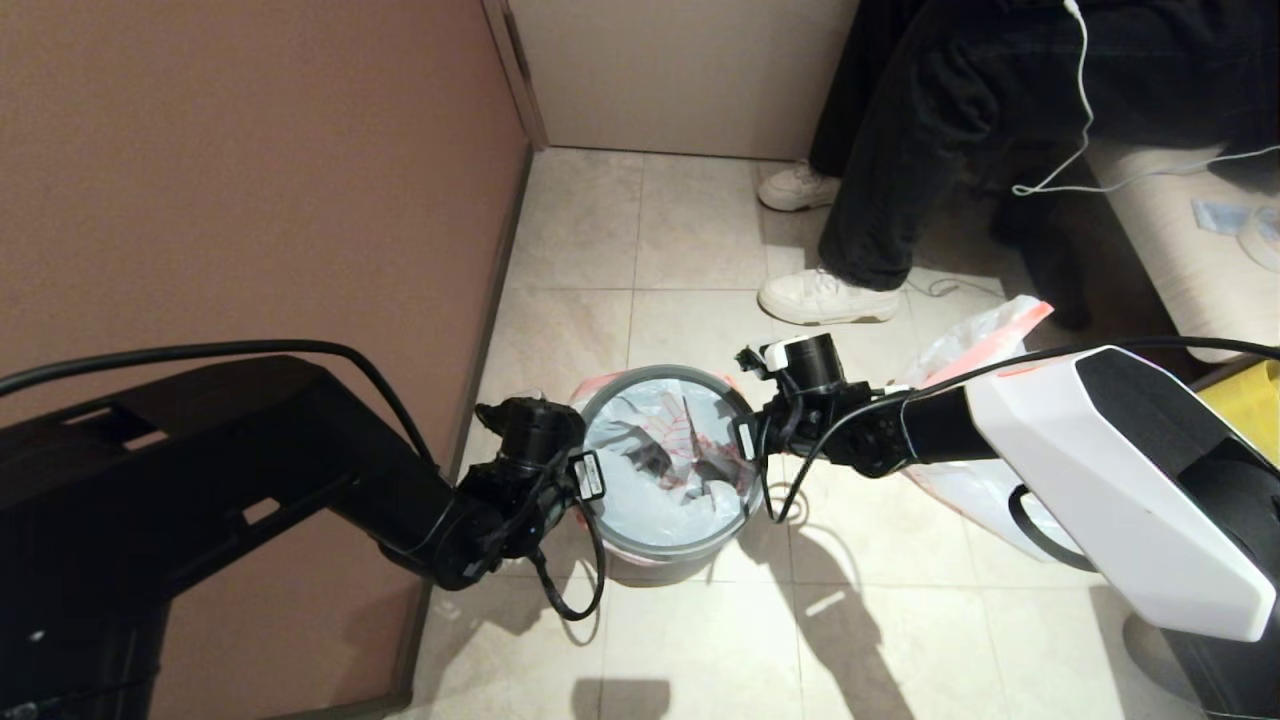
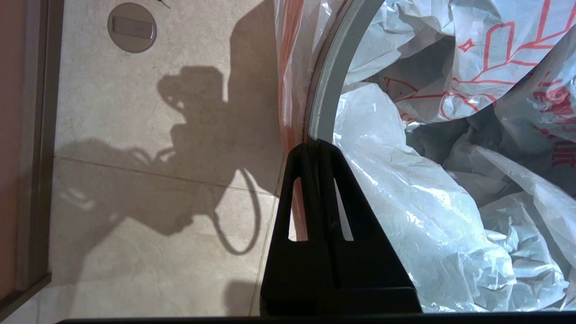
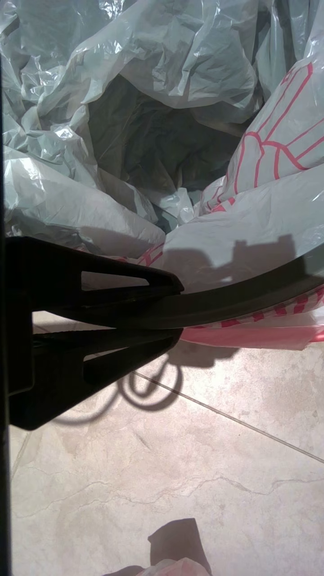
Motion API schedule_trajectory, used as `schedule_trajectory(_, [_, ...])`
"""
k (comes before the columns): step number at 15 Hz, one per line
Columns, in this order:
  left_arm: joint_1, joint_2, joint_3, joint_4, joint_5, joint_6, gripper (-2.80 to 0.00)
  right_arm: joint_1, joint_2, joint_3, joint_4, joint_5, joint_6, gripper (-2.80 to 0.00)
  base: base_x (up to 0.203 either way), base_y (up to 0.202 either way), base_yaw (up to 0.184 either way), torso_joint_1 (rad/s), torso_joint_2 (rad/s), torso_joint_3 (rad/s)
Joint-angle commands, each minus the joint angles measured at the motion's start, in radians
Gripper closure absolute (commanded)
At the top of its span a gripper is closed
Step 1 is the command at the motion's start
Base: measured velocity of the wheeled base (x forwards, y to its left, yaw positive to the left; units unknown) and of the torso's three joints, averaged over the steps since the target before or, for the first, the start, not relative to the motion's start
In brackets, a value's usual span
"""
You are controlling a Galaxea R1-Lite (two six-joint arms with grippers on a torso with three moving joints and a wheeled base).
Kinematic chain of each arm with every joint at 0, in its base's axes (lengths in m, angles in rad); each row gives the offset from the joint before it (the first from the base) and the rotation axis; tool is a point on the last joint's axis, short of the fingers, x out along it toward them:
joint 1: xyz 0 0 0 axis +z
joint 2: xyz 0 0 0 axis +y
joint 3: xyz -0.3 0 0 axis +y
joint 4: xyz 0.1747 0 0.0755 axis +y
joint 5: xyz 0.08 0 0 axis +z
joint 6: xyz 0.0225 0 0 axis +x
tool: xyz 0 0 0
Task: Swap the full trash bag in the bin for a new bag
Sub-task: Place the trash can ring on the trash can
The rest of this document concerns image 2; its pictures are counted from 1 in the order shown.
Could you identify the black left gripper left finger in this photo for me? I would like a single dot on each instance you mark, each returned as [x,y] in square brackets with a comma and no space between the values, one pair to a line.
[297,270]

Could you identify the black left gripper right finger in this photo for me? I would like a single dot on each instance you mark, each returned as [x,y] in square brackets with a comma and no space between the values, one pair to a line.
[373,270]

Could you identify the fresh white plastic bag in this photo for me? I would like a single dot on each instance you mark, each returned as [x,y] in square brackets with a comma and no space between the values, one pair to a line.
[427,202]

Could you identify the round metal floor drain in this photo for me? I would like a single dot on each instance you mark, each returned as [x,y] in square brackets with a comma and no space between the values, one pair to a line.
[132,28]

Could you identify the brown textured partition panel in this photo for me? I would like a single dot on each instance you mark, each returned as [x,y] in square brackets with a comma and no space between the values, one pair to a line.
[18,135]

